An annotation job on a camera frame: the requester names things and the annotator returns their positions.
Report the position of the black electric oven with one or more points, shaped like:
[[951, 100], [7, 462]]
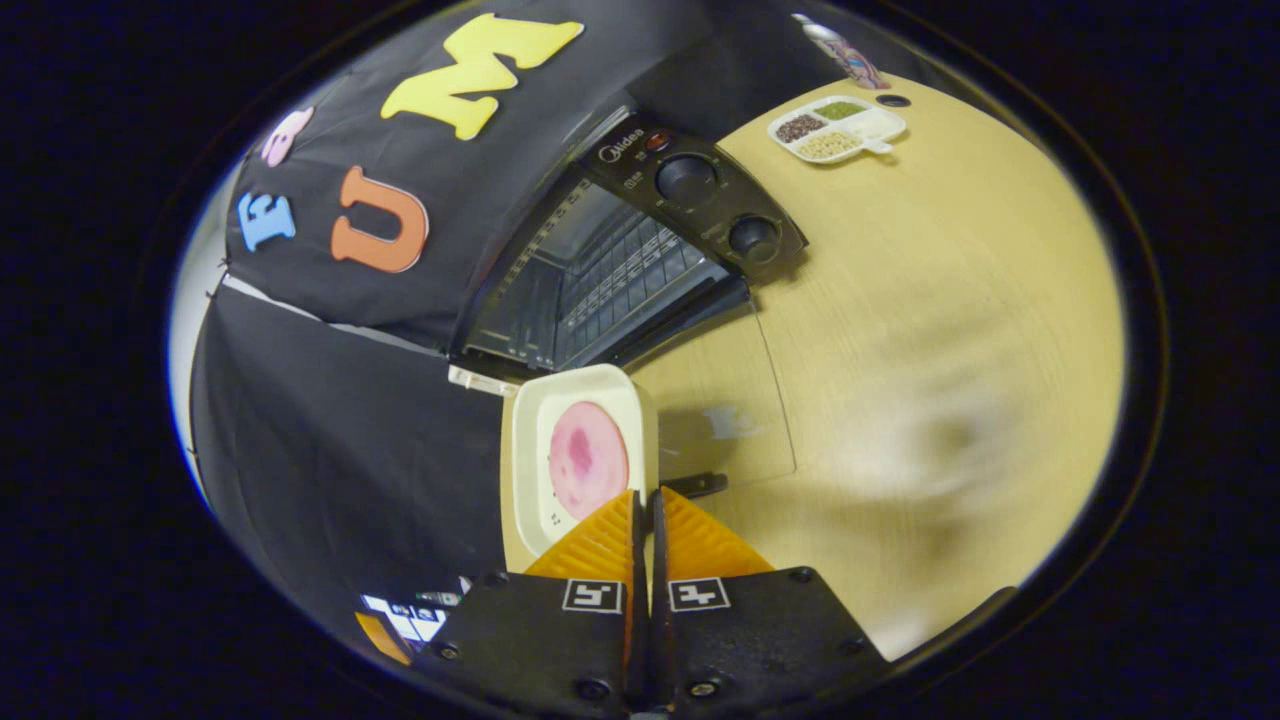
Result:
[[620, 150]]

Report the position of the white divided plate with grains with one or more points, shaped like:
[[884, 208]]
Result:
[[880, 125]]

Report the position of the silver drink bottle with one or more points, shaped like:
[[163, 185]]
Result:
[[850, 60]]

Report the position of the white square plate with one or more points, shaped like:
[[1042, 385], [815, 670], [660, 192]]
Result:
[[530, 450]]

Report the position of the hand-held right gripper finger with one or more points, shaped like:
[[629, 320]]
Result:
[[657, 560], [639, 560]]

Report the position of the pink ham slice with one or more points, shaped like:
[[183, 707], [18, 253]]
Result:
[[590, 460]]

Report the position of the black table grommet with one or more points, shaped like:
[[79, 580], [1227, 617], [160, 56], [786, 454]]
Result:
[[893, 100]]

